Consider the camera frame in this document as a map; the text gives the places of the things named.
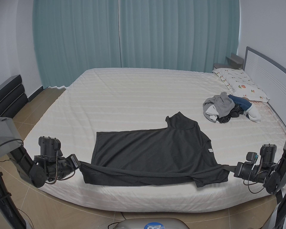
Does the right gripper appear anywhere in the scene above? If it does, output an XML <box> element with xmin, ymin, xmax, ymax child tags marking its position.
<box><xmin>233</xmin><ymin>161</ymin><xmax>255</xmax><ymax>182</ymax></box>

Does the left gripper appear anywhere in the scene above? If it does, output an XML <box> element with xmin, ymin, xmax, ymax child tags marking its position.
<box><xmin>57</xmin><ymin>154</ymin><xmax>81</xmax><ymax>180</ymax></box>

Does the black T-shirt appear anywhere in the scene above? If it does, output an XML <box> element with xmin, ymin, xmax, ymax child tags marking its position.
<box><xmin>79</xmin><ymin>112</ymin><xmax>231</xmax><ymax>188</ymax></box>

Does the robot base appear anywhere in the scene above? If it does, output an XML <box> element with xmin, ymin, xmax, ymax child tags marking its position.
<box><xmin>115</xmin><ymin>218</ymin><xmax>186</xmax><ymax>229</ymax></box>

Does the pile of clothes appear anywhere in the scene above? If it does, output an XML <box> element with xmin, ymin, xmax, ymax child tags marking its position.
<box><xmin>202</xmin><ymin>92</ymin><xmax>262</xmax><ymax>124</ymax></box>

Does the bed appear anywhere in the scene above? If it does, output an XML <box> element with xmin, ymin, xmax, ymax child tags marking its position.
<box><xmin>22</xmin><ymin>46</ymin><xmax>286</xmax><ymax>213</ymax></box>

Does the white printed pillow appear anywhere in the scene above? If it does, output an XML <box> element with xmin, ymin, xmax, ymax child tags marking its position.
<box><xmin>212</xmin><ymin>68</ymin><xmax>269</xmax><ymax>103</ymax></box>

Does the black chest of drawers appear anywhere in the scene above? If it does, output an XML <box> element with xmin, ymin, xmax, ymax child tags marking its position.
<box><xmin>0</xmin><ymin>75</ymin><xmax>28</xmax><ymax>119</ymax></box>

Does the grey bedside table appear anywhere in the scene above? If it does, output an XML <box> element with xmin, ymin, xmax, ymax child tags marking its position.
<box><xmin>213</xmin><ymin>53</ymin><xmax>244</xmax><ymax>70</ymax></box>

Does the blue-green curtain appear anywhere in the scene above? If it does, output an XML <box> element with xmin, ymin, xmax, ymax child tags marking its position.
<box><xmin>119</xmin><ymin>0</ymin><xmax>240</xmax><ymax>73</ymax></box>
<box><xmin>32</xmin><ymin>0</ymin><xmax>123</xmax><ymax>90</ymax></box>

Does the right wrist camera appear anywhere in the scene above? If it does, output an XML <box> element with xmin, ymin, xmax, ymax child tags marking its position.
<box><xmin>246</xmin><ymin>152</ymin><xmax>258</xmax><ymax>164</ymax></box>

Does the black cable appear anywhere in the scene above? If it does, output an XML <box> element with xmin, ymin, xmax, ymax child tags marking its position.
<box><xmin>108</xmin><ymin>211</ymin><xmax>126</xmax><ymax>228</ymax></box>

